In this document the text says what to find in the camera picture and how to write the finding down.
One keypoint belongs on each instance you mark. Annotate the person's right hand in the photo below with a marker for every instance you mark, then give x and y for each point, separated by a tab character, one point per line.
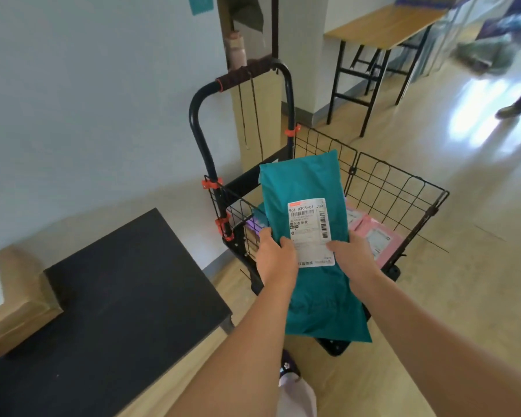
358	262

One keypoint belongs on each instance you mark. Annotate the pink bottle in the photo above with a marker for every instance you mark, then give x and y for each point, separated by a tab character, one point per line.
235	52

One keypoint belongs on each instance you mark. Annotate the black low metal table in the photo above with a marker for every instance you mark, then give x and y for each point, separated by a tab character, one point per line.
113	290

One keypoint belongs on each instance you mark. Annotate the small brown cardboard box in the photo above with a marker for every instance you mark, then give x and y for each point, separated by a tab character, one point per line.
21	299

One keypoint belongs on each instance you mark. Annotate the purple mailer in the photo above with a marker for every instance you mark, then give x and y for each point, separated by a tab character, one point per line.
254	225

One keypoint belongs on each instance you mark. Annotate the wooden table black legs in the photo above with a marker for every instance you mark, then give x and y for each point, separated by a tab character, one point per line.
382	26

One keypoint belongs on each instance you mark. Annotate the dark patterned slipper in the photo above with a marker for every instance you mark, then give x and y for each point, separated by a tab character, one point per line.
288	364

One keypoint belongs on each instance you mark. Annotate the person's right forearm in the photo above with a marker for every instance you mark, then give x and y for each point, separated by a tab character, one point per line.
451	356

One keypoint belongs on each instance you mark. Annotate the person's left hand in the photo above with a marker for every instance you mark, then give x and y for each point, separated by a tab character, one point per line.
278	264

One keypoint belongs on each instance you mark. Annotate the person's beige trousers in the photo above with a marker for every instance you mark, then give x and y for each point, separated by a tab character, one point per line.
297	399

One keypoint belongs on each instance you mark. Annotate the dark green draped cloth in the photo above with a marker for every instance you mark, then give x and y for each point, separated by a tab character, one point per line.
245	12

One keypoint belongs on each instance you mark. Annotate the dark brown door frame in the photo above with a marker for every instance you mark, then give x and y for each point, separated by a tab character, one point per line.
274	26

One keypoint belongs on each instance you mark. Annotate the beige cabinet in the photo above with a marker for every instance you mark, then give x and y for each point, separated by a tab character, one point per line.
271	125

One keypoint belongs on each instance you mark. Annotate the teal wall poster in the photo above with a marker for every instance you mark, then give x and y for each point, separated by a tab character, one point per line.
199	4

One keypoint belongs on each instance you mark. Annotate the person's left forearm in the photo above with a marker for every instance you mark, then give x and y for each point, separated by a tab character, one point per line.
243	356

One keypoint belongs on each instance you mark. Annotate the grey-green bag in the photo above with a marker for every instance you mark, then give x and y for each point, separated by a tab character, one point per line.
486	54

